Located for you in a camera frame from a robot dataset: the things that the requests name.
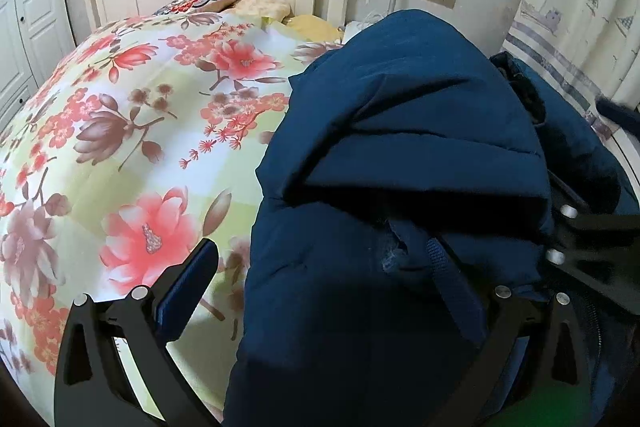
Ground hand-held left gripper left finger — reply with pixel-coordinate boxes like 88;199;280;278
52;237;221;427

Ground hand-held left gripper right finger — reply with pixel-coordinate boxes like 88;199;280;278
425;232;596;427

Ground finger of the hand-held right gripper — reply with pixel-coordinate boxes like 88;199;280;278
547;172;640;313

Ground dark blue puffer jacket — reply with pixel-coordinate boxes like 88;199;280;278
222;9;640;427

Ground floral bedspread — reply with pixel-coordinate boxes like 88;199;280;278
0;9;346;427

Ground printed striped curtain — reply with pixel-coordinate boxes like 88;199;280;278
500;0;640;142

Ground yellow cloth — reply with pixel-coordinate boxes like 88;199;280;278
282;14;346;45

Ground yellow pillow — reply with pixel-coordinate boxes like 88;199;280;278
227;0;293;25

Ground white wardrobe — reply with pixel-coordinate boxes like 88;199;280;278
0;0;76;128

